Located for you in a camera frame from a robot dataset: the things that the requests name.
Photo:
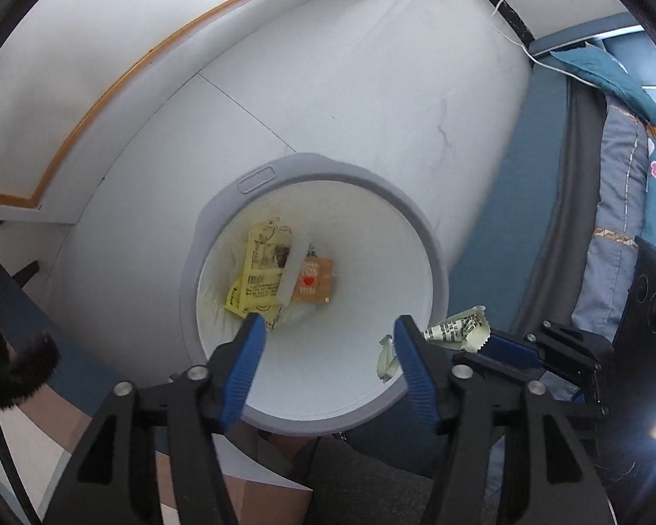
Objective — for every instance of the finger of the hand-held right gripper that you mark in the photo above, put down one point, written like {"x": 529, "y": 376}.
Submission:
{"x": 497, "y": 366}
{"x": 514, "y": 351}

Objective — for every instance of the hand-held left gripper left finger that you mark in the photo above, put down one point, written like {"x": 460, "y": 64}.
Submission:
{"x": 246, "y": 366}

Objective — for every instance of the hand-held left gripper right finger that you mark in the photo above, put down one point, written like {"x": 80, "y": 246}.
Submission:
{"x": 415, "y": 377}

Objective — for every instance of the yellow text plastic wrapper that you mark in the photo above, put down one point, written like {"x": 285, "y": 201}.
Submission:
{"x": 262, "y": 262}

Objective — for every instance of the orange paper packet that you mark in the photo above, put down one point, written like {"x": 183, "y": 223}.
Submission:
{"x": 317, "y": 284}

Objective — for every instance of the white trash bin grey rim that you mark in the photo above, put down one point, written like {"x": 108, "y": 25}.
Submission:
{"x": 361, "y": 257}

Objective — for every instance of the black baseboard strip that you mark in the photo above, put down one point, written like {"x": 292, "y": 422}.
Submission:
{"x": 516, "y": 22}

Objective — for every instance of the blue bed frame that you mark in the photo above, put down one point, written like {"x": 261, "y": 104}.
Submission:
{"x": 503, "y": 202}

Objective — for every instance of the blue grey floral quilt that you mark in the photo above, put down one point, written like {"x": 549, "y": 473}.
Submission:
{"x": 623, "y": 175}

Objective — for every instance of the clear pale yellow wrapper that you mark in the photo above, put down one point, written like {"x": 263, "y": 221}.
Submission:
{"x": 459, "y": 333}

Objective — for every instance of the white plastic strip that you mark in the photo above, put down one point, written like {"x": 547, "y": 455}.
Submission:
{"x": 294, "y": 276}

